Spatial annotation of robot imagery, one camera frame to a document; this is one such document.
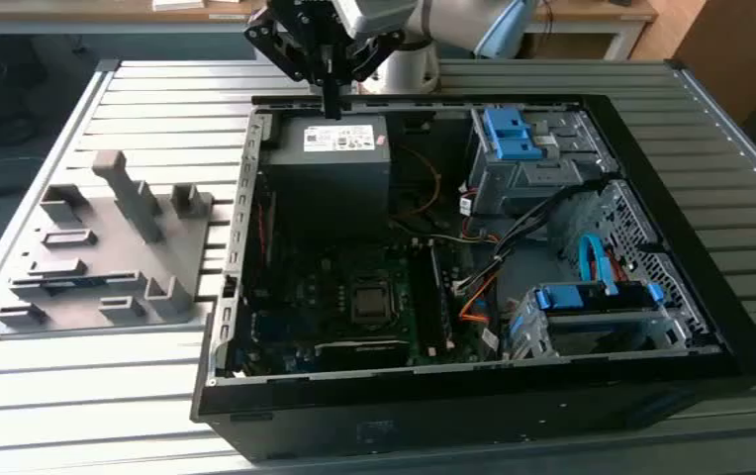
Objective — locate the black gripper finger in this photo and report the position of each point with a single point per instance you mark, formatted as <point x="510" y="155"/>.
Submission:
<point x="280" y="49"/>
<point x="378" y="54"/>

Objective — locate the blue RAM stick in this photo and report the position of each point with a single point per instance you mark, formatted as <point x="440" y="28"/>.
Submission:
<point x="74" y="282"/>

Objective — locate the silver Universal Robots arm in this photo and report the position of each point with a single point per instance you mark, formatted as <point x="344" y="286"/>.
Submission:
<point x="412" y="64"/>

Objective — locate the white box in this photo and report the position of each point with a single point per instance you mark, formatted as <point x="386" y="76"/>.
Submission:
<point x="177" y="4"/>

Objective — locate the grey power supply unit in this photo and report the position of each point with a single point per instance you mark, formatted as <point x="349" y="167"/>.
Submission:
<point x="332" y="168"/>

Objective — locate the wooden desk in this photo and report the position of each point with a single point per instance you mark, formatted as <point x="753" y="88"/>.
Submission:
<point x="87" y="12"/>

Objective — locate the grey metal drive cage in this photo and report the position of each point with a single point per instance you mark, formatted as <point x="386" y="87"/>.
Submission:
<point x="537" y="183"/>

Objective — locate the grey plastic parts rack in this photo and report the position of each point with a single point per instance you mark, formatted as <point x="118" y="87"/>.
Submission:
<point x="121" y="257"/>

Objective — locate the green motherboard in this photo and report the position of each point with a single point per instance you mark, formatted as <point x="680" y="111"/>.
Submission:
<point x="312" y="297"/>

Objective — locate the silver CPU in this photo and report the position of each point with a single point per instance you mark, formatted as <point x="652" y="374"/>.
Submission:
<point x="370" y="302"/>

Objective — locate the brown wooden cabinet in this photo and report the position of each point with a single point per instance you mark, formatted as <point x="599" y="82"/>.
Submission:
<point x="741" y="49"/>

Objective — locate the blue carrier with black disk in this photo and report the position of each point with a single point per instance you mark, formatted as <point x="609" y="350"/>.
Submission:
<point x="560" y="298"/>

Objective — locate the black graphics card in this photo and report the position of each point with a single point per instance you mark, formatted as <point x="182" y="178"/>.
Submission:
<point x="361" y="353"/>

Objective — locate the grey metal disk bay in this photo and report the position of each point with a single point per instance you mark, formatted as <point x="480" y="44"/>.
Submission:
<point x="616" y="331"/>

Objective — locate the black open PC case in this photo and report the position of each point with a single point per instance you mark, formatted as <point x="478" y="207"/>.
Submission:
<point x="484" y="396"/>

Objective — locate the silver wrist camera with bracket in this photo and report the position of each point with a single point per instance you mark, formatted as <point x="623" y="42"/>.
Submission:
<point x="372" y="15"/>

